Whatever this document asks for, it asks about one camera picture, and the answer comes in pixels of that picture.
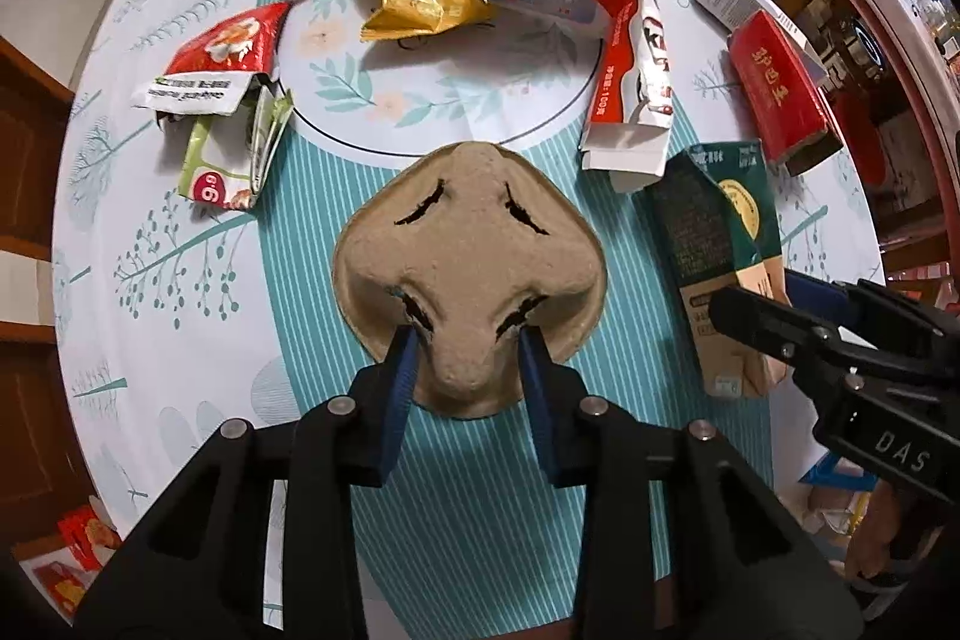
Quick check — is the red snack wrapper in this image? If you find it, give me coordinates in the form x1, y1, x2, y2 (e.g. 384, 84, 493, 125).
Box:
130, 2, 291, 117

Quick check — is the red white torn bag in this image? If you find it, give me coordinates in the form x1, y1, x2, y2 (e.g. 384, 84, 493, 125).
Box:
487, 0, 674, 193

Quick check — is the green white small wrapper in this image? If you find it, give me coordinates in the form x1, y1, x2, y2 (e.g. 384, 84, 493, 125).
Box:
178, 85, 295, 211

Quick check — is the brown pulp cup tray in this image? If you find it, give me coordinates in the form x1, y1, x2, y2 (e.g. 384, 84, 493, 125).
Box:
332, 142, 607, 419

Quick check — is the white purple product box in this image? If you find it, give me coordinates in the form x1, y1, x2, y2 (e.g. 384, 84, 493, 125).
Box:
695, 0, 828, 85

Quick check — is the dark green milk carton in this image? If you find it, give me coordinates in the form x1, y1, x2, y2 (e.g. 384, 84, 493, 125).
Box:
646, 140, 788, 401

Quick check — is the wooden side table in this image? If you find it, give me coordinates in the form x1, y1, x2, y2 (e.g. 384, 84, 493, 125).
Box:
722, 0, 960, 312

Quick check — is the red rectangular box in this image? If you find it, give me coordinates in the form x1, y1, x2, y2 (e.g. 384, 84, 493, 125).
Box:
729, 10, 843, 177

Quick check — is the person's right hand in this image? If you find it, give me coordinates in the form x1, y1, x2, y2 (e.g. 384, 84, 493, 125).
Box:
844, 481, 940, 581

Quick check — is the tree-print tablecloth with teal stripe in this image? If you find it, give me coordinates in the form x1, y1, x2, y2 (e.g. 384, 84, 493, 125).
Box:
50, 0, 887, 634

